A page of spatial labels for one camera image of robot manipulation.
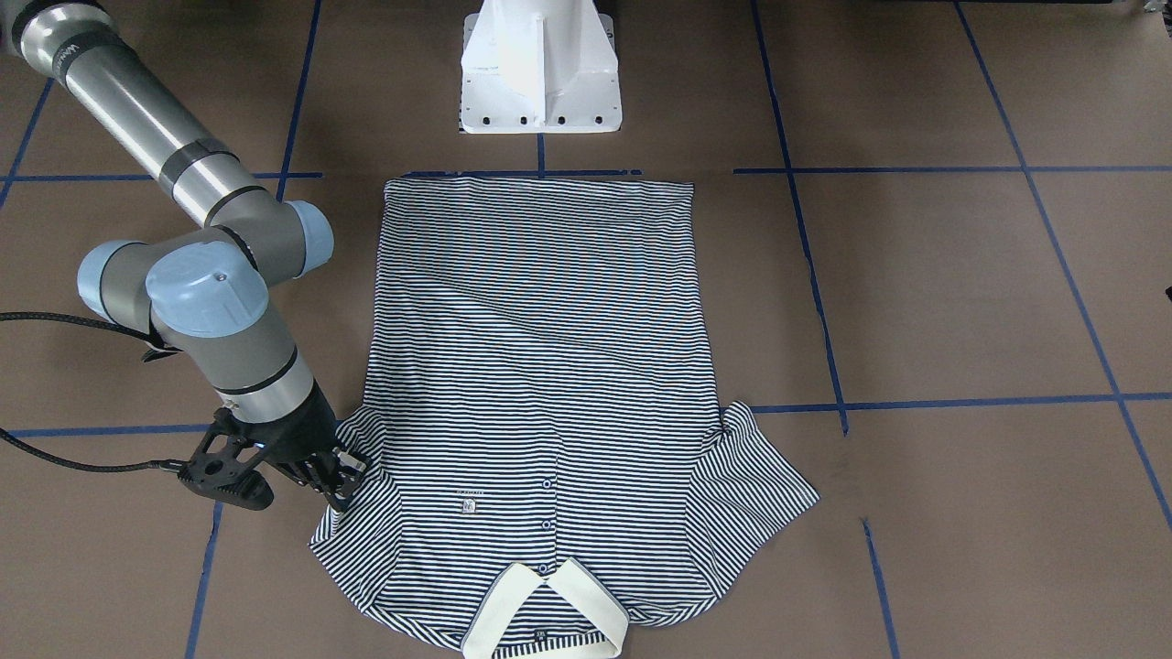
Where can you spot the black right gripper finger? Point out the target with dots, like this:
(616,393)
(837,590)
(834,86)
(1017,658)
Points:
(339,473)

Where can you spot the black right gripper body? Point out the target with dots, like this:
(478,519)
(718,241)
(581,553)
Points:
(300,434)

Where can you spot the navy white striped polo shirt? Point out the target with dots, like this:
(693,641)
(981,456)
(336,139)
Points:
(548,461)

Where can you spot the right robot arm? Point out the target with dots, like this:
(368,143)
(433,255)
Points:
(204,293)

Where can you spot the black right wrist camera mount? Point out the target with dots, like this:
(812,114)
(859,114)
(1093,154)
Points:
(224,466)

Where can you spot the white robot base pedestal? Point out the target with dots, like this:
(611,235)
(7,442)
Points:
(540,67)

